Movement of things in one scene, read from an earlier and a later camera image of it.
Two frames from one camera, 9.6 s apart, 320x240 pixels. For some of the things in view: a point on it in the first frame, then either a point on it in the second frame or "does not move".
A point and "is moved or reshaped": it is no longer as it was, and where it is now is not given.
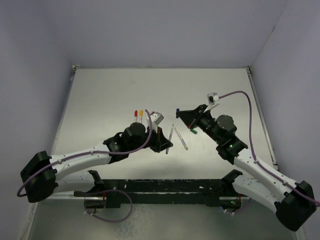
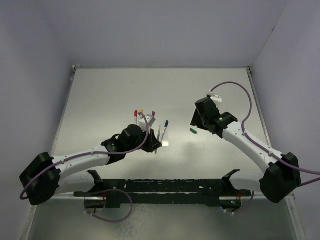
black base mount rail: (226, 192) does not move
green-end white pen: (180, 137) is moved or reshaped
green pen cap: (193, 130) does not move
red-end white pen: (136, 113) does not move
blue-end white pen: (170, 138) -> (164, 130)
